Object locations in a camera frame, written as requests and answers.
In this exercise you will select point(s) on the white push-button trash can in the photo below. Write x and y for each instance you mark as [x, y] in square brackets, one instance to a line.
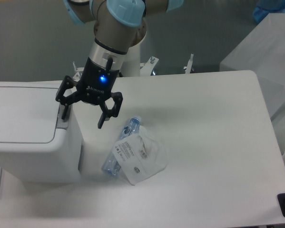
[40, 141]

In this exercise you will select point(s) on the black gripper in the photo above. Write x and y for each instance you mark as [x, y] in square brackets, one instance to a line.
[95, 85]

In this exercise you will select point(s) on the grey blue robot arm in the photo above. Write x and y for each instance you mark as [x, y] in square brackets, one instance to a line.
[118, 23]

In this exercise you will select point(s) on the metal clamp bolt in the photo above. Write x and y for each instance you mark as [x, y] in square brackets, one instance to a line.
[188, 69]

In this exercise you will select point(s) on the white plastic packaging bag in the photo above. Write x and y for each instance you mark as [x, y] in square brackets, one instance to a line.
[149, 157]

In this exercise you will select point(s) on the white pedestal base bracket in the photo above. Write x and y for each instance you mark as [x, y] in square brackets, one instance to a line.
[146, 69]

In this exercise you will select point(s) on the blue plastic cover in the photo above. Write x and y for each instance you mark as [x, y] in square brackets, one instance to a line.
[264, 7]

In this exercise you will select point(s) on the white covered side table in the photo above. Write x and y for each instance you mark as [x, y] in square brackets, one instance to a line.
[263, 52]

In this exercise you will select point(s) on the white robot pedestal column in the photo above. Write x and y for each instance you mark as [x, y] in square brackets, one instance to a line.
[133, 54]

